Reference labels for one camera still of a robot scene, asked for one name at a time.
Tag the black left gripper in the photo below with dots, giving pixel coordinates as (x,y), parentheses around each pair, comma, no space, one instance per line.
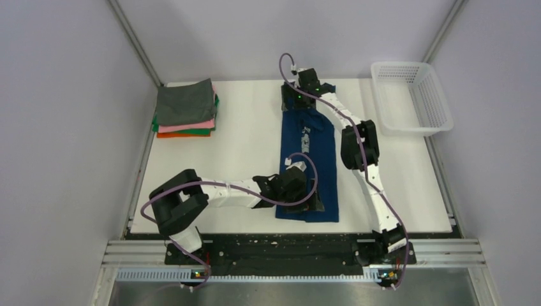
(313,204)

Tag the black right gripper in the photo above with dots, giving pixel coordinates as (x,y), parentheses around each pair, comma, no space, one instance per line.
(288,92)

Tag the dark blue t shirt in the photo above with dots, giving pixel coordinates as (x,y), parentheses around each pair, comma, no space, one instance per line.
(307,131)

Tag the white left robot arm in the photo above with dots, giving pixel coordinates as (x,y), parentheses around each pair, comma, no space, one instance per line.
(175,205)

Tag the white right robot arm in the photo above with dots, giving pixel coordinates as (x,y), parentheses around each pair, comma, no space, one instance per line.
(359,153)

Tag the folded pink t shirt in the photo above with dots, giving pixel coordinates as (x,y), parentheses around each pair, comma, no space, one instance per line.
(185,128)

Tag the folded grey t shirt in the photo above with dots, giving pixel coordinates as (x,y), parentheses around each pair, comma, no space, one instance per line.
(187,104)

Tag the white perforated plastic basket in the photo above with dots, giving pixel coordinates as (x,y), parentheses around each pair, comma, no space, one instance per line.
(409,99)

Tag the folded orange t shirt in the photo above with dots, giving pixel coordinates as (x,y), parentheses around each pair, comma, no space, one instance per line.
(182,135)

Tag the folded green t shirt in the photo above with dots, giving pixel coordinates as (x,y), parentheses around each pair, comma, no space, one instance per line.
(202,131)

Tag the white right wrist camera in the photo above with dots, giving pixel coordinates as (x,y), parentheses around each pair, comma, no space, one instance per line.
(295,71)

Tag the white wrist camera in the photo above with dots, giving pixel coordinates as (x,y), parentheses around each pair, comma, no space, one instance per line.
(295,71)
(298,164)

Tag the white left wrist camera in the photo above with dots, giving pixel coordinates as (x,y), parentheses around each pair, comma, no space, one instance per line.
(298,164)

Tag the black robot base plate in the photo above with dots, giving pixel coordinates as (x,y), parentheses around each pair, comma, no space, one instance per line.
(281,255)

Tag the white slotted cable duct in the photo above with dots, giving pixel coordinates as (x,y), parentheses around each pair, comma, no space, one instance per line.
(192,275)

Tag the right aluminium frame post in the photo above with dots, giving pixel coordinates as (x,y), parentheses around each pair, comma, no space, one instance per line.
(438,40)

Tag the aluminium frame post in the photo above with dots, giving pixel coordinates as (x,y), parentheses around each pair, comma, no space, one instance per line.
(438,40)
(134,41)

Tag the left aluminium frame post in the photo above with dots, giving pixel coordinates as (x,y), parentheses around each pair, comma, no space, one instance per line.
(134,41)

